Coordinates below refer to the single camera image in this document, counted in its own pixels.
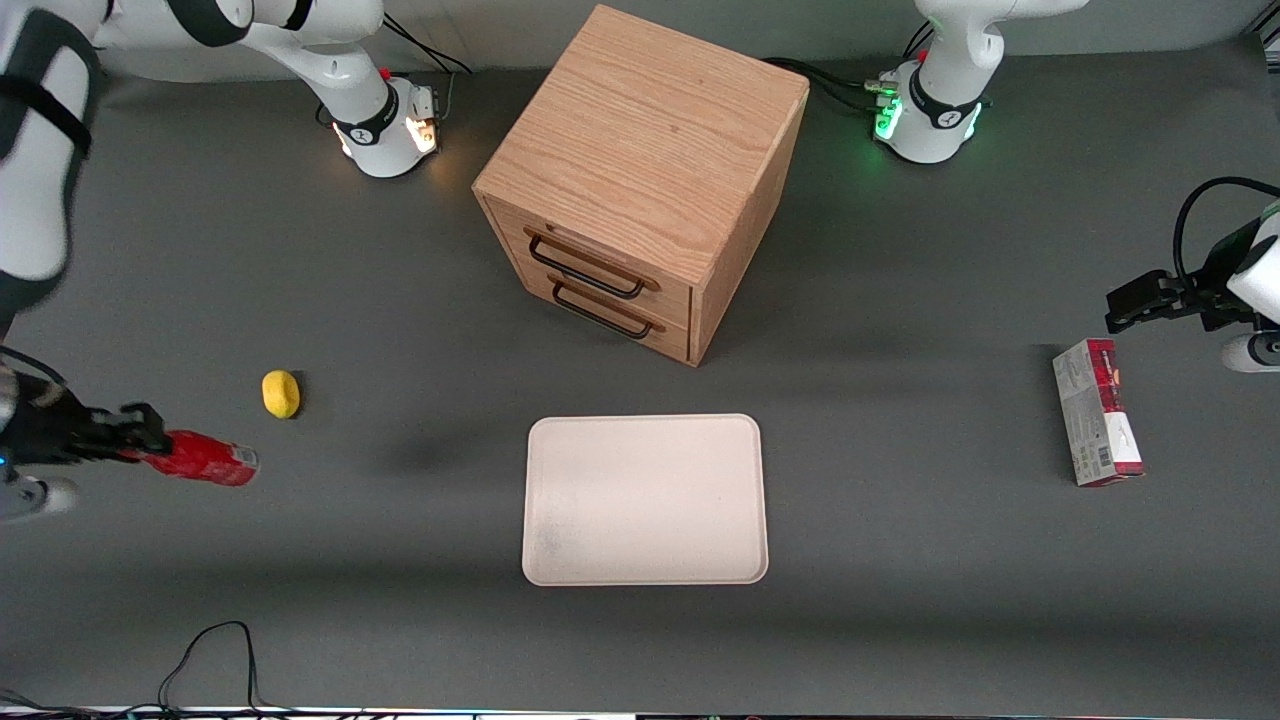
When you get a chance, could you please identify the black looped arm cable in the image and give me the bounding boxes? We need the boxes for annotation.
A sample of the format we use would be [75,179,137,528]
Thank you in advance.
[1174,177,1280,293]

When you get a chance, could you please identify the black arm base cable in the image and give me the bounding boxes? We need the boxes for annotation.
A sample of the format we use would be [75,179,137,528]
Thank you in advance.
[380,14,473,77]
[765,20,936,116]

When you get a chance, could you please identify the black cable at table edge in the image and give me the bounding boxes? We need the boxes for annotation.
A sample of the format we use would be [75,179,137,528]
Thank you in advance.
[0,620,401,720]

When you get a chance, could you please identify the wooden two-drawer cabinet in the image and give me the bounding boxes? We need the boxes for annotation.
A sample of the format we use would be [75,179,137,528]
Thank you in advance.
[472,4,811,368]

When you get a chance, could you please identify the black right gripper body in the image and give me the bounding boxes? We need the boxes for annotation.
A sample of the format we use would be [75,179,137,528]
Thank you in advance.
[0,372,123,469]

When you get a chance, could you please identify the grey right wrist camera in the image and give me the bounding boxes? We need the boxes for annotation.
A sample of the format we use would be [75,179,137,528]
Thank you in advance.
[0,474,80,523]

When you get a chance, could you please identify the black left arm base cable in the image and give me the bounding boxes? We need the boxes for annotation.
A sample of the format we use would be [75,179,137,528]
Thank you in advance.
[765,20,936,116]

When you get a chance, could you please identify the red and white carton box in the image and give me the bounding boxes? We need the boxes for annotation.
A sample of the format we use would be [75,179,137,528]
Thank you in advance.
[1052,338,1147,488]

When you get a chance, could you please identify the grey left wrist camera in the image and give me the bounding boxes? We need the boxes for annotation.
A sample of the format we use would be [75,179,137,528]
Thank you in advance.
[1222,332,1280,374]

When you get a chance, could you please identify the black right arm base cable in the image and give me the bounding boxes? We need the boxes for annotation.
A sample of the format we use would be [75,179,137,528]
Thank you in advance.
[380,14,473,77]

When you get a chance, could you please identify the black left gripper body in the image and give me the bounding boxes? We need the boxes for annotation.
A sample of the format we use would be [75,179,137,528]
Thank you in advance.
[1178,222,1263,333]

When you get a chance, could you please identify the red coke bottle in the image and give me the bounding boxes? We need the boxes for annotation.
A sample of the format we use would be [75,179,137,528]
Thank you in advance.
[140,430,260,488]

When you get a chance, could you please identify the white rectangular tray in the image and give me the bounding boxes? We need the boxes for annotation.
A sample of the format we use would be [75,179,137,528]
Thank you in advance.
[522,414,770,587]

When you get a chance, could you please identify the yellow lemon toy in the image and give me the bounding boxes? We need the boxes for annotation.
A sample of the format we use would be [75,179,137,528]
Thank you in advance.
[262,370,302,420]

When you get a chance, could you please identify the black wire drawer handle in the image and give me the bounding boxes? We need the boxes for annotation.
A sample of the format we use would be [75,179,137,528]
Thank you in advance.
[524,228,661,301]
[548,275,667,341]

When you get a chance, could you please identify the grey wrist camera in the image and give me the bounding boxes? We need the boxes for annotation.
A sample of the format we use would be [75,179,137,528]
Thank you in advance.
[1222,332,1280,374]
[0,474,80,523]

